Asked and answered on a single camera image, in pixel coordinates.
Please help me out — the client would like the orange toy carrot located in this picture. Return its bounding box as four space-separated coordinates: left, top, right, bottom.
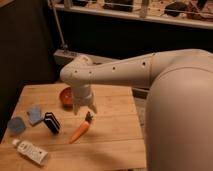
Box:
69 112 93 144

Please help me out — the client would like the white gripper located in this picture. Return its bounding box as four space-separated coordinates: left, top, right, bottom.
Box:
72 84 97 115

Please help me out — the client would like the black striped eraser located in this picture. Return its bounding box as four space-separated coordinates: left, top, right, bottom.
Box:
44 112 60 134

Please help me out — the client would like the white tube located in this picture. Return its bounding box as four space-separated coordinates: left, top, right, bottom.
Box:
12 139 48 166

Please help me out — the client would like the light blue square sponge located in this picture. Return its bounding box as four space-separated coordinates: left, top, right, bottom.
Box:
27 106 43 126

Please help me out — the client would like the red bowl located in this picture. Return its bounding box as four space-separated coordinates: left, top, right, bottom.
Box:
59 87 73 107

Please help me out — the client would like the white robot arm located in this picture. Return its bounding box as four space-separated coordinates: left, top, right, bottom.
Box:
60 49 213 171

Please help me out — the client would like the metal pole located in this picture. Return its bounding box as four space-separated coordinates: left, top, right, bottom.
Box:
50 0 68 52

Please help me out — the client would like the blue round sponge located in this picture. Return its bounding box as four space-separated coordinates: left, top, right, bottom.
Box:
7 117 26 134

